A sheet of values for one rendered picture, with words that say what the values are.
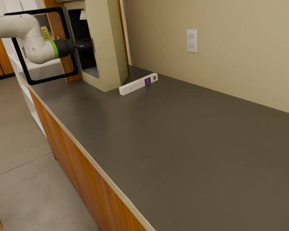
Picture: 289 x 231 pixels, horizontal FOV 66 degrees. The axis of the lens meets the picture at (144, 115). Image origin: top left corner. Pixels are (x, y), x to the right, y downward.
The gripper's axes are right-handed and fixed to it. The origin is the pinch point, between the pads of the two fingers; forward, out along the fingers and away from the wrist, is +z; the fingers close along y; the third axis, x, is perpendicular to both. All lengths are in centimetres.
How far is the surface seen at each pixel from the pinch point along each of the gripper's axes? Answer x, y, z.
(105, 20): -10.7, -13.8, -1.3
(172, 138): 26, -74, -13
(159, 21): -5.4, -13.9, 33.3
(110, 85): 22.8, -13.8, -5.1
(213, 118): 26, -75, 8
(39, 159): 120, 99, -49
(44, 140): 119, 135, -36
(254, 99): 26, -77, 34
